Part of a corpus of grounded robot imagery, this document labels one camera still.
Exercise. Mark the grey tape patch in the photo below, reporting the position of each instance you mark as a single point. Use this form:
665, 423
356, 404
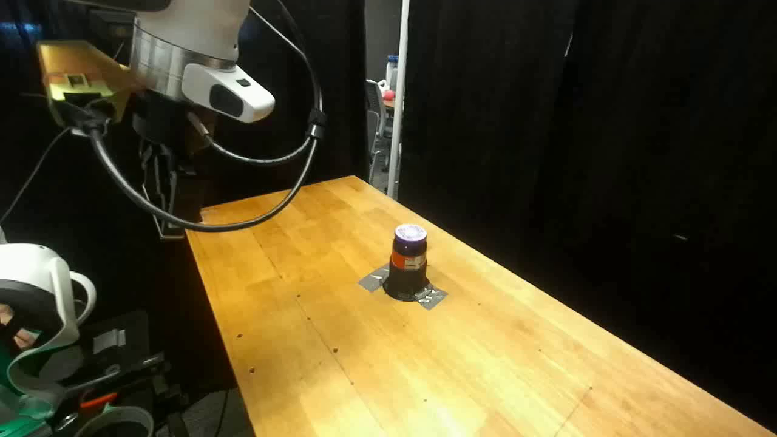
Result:
429, 296

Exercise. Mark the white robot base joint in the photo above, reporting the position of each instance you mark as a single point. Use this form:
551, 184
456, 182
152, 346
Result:
44, 303

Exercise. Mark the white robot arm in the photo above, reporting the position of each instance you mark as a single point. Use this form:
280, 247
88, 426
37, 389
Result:
186, 52

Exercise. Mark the black curtain backdrop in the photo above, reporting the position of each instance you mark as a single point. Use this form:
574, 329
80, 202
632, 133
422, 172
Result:
619, 153

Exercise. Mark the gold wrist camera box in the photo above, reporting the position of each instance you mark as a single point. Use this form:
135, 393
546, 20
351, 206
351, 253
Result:
82, 81

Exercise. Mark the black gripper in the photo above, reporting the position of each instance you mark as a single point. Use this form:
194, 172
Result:
166, 133

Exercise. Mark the orange handled tool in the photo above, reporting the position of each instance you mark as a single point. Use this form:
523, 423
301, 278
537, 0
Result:
99, 400

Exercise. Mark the white vertical pole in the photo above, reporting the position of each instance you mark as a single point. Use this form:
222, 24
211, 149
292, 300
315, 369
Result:
399, 103

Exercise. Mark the dark bottle with orange label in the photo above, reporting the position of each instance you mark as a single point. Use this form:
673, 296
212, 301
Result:
406, 262

